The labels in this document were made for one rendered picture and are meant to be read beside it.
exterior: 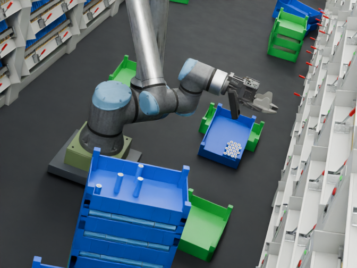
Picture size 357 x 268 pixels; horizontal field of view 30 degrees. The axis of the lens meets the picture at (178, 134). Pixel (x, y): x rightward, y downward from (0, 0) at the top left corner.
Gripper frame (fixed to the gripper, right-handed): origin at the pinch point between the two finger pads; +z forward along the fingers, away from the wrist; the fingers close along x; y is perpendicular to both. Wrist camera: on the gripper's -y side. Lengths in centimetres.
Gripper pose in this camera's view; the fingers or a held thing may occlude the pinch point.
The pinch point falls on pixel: (272, 110)
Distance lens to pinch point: 244.4
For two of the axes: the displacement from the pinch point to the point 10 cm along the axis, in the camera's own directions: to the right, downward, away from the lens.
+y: 2.9, -8.0, -5.2
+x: 2.7, -4.6, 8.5
